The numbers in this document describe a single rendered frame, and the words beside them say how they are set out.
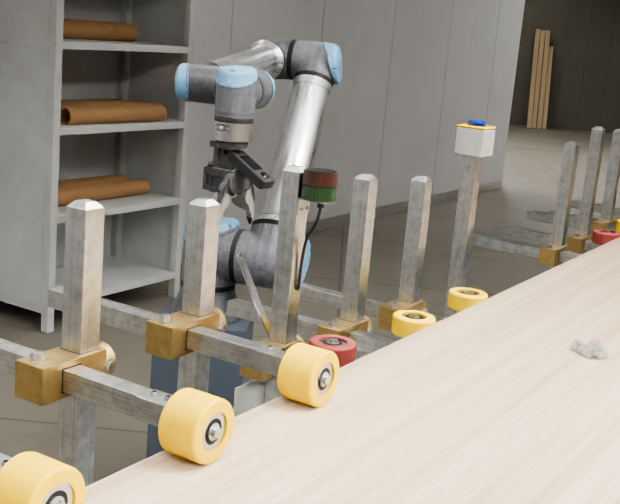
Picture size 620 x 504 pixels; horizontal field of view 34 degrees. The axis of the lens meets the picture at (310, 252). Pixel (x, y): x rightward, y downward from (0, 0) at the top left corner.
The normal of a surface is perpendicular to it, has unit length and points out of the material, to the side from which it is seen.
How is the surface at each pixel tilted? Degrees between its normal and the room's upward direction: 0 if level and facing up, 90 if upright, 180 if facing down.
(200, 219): 90
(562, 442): 0
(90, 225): 90
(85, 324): 90
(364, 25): 90
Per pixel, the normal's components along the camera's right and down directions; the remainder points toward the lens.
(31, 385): -0.53, 0.15
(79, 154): 0.84, 0.19
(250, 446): 0.08, -0.97
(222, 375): -0.04, 0.22
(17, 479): -0.31, -0.59
